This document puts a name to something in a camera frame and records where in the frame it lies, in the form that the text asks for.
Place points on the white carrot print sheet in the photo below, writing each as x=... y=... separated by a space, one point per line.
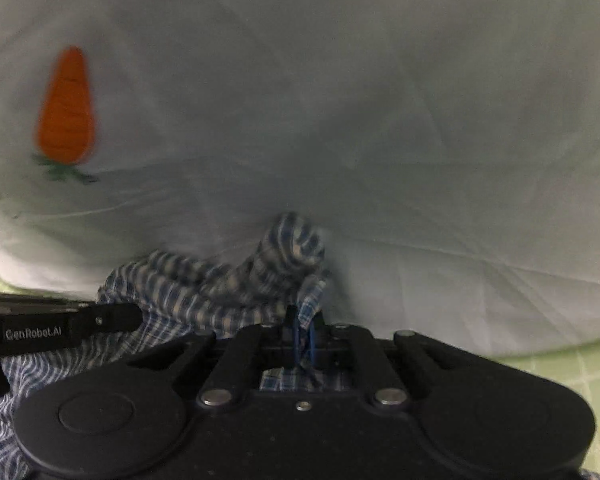
x=330 y=135

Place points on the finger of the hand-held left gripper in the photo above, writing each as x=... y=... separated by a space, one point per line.
x=112 y=317

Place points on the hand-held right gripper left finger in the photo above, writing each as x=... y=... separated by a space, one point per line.
x=240 y=355

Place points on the blue plaid shirt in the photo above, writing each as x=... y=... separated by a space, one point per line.
x=210 y=290

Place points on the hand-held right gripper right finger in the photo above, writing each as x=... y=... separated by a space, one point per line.
x=365 y=355

